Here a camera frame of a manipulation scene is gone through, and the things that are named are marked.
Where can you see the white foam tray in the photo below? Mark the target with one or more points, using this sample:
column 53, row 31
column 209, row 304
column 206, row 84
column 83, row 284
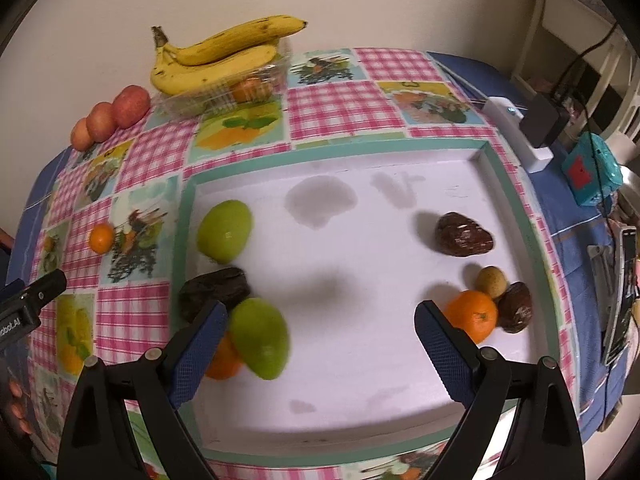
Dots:
column 343, row 246

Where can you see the pale orange apple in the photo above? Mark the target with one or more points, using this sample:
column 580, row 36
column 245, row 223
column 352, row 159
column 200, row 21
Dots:
column 80, row 138

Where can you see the red apple nearest bananas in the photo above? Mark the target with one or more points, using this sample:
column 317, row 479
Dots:
column 130, row 106

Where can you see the small brown round fruit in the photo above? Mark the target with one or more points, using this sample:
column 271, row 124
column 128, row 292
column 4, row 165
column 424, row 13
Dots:
column 491, row 281

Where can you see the red middle apple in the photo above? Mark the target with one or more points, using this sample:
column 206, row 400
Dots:
column 101, row 123

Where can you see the dark brown wrinkled avocado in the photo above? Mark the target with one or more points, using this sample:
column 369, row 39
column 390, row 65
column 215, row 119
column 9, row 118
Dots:
column 229, row 286

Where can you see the teal box with red label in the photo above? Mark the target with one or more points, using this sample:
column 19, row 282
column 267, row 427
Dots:
column 591, row 170

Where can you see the white shelf unit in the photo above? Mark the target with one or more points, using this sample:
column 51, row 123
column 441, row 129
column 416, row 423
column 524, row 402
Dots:
column 578, row 27

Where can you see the yellow banana bunch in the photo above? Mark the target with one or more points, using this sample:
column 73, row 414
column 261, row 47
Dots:
column 223, row 58

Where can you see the green mango in tray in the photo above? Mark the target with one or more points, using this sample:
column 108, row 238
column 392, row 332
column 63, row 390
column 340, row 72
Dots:
column 224, row 231

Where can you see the black power adapter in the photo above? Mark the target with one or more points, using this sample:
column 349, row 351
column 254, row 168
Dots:
column 544, row 120

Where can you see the smartphone on table edge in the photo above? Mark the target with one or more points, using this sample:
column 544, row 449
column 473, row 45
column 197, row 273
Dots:
column 621, row 283

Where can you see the dark red wrinkled fruit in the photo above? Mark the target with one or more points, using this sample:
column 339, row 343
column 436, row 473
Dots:
column 460, row 236

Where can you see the clear plastic fruit container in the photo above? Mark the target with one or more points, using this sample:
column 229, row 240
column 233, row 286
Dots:
column 254, row 75

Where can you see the small dark brown fruit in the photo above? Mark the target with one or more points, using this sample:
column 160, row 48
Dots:
column 515, row 308

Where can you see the white power strip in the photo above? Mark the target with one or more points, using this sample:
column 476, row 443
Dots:
column 507, row 117

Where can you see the orange tangerine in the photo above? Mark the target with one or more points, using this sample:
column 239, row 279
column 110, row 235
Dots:
column 473, row 312
column 226, row 362
column 101, row 238

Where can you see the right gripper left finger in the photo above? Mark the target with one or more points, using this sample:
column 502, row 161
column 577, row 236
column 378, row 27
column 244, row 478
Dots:
column 98, row 441

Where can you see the green mango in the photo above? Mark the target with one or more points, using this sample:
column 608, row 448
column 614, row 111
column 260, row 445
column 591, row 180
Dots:
column 260, row 335
column 224, row 231

